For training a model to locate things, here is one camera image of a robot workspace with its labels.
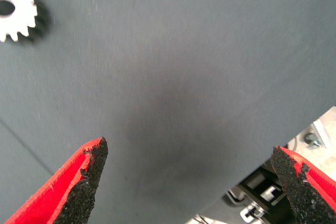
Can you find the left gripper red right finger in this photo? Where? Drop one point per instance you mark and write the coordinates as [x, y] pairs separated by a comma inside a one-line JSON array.
[[302, 195]]

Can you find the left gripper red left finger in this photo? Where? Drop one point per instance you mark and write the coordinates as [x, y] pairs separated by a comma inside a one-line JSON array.
[[52, 195]]

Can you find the black robot torso joint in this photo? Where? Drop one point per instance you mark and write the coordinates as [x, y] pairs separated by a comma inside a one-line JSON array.
[[278, 208]]

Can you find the aluminium profile rail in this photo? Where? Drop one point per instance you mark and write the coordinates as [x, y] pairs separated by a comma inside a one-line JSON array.
[[324, 132]]

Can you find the small steel planetary gear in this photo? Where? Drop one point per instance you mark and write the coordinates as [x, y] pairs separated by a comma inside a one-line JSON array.
[[23, 19]]

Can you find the dark grey table cloth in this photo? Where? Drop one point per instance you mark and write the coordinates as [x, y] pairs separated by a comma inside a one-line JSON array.
[[157, 51]]

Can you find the small caster wheel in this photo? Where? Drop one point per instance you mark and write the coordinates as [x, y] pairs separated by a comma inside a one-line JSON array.
[[312, 140]]

